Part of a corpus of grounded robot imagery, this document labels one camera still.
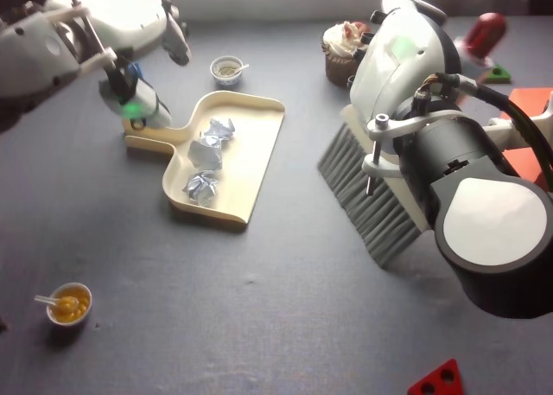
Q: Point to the cream plastic dustpan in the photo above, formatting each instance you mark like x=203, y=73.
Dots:
x=250, y=153

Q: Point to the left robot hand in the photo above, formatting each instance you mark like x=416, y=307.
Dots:
x=121, y=19

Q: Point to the green triangle block with holes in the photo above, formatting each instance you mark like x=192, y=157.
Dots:
x=501, y=78

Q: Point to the grey table cloth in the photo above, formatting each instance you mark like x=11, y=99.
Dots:
x=259, y=326

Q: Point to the orange box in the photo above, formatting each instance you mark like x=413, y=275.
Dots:
x=527, y=161

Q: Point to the small bowl of yellow food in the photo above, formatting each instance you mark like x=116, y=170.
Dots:
x=69, y=306

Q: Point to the small blue-white bowl with spoon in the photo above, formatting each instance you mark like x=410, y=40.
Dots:
x=226, y=71

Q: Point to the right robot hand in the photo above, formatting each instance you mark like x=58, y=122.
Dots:
x=402, y=53

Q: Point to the red triangle block with holes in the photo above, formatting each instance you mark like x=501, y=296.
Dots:
x=453, y=388

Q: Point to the paper ball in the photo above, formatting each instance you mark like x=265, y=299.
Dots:
x=201, y=187
x=218, y=129
x=205, y=153

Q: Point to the toy cupcake with white frosting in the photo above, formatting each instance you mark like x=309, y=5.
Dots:
x=339, y=49

